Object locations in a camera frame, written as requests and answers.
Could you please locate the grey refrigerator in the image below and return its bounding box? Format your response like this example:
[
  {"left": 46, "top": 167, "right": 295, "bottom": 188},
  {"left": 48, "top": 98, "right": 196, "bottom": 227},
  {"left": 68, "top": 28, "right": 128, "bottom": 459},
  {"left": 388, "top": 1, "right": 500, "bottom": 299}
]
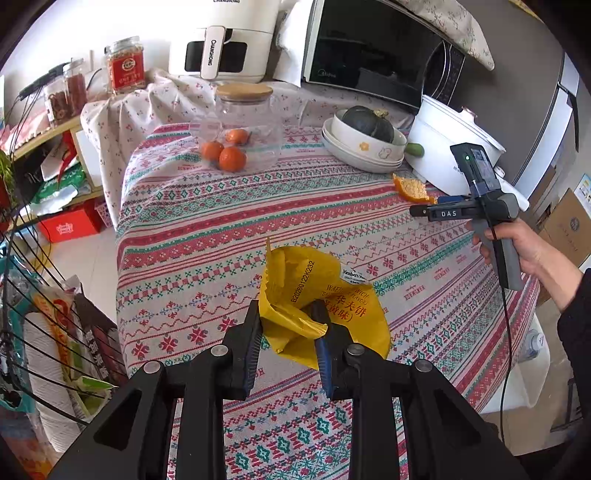
[{"left": 508, "top": 51, "right": 591, "bottom": 185}]

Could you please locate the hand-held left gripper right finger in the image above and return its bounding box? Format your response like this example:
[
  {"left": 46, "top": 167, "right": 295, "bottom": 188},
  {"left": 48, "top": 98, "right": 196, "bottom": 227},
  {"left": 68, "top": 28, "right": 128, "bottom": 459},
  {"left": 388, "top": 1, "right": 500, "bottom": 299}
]
[{"left": 310, "top": 299, "right": 532, "bottom": 480}]

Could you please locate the white air fryer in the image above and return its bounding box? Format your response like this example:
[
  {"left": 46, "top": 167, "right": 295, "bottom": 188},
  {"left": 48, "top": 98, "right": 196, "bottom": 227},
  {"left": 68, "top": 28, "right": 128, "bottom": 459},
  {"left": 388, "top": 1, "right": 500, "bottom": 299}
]
[{"left": 168, "top": 0, "right": 282, "bottom": 84}]

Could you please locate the clear plastic bag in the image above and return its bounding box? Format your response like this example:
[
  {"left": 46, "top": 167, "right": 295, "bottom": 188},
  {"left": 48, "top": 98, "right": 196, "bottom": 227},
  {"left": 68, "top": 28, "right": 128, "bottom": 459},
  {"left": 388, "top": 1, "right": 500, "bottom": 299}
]
[{"left": 189, "top": 115, "right": 283, "bottom": 172}]

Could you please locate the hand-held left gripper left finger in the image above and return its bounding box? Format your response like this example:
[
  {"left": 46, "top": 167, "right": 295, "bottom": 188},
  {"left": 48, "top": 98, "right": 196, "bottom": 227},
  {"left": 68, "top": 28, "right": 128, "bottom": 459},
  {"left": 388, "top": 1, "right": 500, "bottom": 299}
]
[{"left": 48, "top": 299, "right": 264, "bottom": 480}]

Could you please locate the paper towel pack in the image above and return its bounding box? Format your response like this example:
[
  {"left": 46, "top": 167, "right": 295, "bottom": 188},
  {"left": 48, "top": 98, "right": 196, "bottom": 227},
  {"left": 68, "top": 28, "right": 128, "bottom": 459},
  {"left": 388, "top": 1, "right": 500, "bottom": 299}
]
[{"left": 21, "top": 318, "right": 90, "bottom": 455}]

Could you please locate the red cardboard box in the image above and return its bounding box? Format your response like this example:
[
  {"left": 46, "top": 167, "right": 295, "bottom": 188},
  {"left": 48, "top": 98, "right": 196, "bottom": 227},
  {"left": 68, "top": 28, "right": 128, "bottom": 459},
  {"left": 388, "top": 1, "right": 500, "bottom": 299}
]
[{"left": 36, "top": 203, "right": 105, "bottom": 244}]

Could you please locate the white printed bowl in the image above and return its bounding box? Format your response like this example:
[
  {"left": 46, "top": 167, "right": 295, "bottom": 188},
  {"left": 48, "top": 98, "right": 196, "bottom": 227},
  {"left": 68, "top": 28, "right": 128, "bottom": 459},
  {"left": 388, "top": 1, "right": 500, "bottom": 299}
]
[{"left": 331, "top": 113, "right": 408, "bottom": 162}]

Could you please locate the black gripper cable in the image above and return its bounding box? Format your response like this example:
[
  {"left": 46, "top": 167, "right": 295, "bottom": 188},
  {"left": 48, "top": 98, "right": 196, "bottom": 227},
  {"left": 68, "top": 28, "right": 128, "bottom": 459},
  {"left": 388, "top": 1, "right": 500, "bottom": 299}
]
[{"left": 498, "top": 286, "right": 511, "bottom": 416}]

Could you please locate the yellow snack wrapper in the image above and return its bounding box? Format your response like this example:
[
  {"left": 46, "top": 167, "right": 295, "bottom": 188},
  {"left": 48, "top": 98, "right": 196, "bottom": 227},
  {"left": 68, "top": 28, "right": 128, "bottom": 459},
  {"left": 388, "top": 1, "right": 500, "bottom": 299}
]
[{"left": 259, "top": 237, "right": 393, "bottom": 370}]

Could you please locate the person's right forearm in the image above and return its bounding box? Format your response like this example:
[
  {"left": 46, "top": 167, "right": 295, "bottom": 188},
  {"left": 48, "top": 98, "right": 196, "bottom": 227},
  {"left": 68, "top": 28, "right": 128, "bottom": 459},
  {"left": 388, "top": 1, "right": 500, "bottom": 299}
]
[{"left": 538, "top": 251, "right": 591, "bottom": 384}]

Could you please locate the brown cardboard box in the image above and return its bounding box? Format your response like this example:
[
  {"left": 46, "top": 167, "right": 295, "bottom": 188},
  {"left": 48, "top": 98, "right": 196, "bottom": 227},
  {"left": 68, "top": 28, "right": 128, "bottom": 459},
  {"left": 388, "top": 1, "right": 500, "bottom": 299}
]
[
  {"left": 536, "top": 187, "right": 591, "bottom": 271},
  {"left": 526, "top": 161, "right": 568, "bottom": 222}
]

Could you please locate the white floral tablecloth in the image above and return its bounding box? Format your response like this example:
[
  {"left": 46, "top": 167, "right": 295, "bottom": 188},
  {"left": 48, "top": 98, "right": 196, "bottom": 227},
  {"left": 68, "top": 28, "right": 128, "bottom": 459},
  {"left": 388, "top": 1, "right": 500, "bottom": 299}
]
[{"left": 81, "top": 69, "right": 419, "bottom": 222}]

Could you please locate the red label jar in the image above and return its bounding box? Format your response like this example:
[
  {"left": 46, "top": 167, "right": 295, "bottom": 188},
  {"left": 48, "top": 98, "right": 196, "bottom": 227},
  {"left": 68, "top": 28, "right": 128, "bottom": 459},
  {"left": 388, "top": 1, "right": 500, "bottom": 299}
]
[{"left": 104, "top": 37, "right": 146, "bottom": 95}]

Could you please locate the green squash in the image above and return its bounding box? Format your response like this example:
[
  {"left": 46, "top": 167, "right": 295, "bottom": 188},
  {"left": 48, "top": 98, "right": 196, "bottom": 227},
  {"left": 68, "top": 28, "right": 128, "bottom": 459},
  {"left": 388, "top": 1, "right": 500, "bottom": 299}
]
[{"left": 341, "top": 105, "right": 395, "bottom": 144}]

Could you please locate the white pot lid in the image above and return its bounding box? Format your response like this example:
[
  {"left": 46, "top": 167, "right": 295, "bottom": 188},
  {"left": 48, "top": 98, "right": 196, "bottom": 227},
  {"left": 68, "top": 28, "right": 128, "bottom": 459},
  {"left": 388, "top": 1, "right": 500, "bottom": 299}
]
[{"left": 422, "top": 95, "right": 506, "bottom": 155}]

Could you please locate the wooden shelf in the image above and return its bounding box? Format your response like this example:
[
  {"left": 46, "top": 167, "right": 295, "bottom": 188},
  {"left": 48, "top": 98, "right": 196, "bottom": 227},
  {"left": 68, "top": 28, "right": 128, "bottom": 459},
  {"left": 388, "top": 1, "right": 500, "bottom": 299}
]
[{"left": 0, "top": 113, "right": 105, "bottom": 204}]

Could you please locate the black white microwave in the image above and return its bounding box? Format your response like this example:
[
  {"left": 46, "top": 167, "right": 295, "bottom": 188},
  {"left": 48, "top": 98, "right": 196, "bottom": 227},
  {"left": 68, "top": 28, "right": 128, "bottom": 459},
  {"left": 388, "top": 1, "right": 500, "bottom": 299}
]
[{"left": 301, "top": 0, "right": 467, "bottom": 114}]

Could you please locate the floral cover cloth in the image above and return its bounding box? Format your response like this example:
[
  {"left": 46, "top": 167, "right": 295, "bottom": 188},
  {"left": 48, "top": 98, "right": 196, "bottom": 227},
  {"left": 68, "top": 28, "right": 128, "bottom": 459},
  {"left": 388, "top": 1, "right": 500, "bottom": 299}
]
[{"left": 397, "top": 0, "right": 496, "bottom": 71}]

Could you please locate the black wire rack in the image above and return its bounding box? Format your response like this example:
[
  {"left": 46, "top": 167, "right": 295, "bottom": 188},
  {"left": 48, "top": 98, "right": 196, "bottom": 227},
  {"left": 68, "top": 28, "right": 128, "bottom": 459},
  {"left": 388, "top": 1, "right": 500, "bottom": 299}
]
[{"left": 0, "top": 217, "right": 127, "bottom": 428}]

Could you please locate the white plastic bag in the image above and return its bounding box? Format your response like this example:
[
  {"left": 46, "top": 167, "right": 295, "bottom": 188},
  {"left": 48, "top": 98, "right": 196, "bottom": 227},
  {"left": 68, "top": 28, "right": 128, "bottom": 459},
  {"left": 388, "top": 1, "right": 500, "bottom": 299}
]
[{"left": 273, "top": 0, "right": 315, "bottom": 87}]

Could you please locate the labelled clear water bottle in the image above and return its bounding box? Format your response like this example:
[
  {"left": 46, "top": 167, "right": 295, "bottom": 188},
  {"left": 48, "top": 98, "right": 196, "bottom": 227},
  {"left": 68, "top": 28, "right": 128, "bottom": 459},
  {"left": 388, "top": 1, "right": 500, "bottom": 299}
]
[{"left": 519, "top": 329, "right": 546, "bottom": 365}]

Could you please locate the jar of red snacks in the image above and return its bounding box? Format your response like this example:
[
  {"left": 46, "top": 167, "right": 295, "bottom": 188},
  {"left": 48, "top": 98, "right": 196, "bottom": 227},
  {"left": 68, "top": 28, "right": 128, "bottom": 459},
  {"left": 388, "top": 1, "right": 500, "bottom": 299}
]
[
  {"left": 62, "top": 59, "right": 89, "bottom": 116},
  {"left": 44, "top": 78, "right": 70, "bottom": 126}
]

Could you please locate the person's right hand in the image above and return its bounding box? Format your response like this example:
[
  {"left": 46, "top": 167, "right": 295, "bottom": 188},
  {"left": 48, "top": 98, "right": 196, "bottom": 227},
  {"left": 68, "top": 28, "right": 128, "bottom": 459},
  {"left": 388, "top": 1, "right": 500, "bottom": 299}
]
[{"left": 464, "top": 216, "right": 571, "bottom": 289}]

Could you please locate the white electric pot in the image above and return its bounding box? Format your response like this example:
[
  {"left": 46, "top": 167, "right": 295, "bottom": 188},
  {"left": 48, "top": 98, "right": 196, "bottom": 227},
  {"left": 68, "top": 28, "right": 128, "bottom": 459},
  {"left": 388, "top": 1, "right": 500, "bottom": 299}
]
[{"left": 406, "top": 95, "right": 531, "bottom": 212}]

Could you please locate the glass jar with wooden lid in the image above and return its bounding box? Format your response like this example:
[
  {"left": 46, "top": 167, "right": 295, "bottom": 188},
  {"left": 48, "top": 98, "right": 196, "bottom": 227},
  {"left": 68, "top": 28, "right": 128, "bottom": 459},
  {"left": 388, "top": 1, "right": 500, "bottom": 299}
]
[{"left": 215, "top": 83, "right": 275, "bottom": 153}]

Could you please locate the dark snack bag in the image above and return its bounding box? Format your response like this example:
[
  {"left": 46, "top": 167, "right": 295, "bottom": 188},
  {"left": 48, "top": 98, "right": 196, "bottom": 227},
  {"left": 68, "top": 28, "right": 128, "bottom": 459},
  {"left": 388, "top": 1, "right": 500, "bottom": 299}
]
[{"left": 71, "top": 293, "right": 130, "bottom": 388}]

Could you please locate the orange peel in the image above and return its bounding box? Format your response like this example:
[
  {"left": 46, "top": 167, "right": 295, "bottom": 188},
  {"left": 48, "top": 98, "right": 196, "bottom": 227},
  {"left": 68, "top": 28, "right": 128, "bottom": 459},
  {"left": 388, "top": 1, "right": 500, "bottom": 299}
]
[{"left": 392, "top": 173, "right": 437, "bottom": 205}]

